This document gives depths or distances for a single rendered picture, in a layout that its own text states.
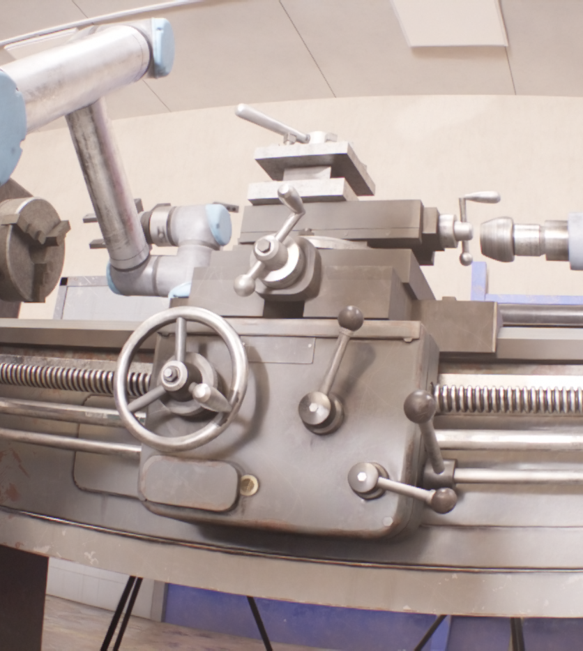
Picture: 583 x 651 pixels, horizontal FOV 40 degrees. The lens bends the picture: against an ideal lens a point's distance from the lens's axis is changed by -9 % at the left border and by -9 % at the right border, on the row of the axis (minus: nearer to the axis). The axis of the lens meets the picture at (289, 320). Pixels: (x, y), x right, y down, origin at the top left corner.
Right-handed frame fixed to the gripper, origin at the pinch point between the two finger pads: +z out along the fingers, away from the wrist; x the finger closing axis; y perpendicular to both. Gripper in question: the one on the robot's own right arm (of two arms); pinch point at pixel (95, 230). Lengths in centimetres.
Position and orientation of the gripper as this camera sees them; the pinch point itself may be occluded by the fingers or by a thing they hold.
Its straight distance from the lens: 202.1
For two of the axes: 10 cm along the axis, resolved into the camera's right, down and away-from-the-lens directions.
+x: 1.6, 8.6, 4.9
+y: -3.0, 5.1, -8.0
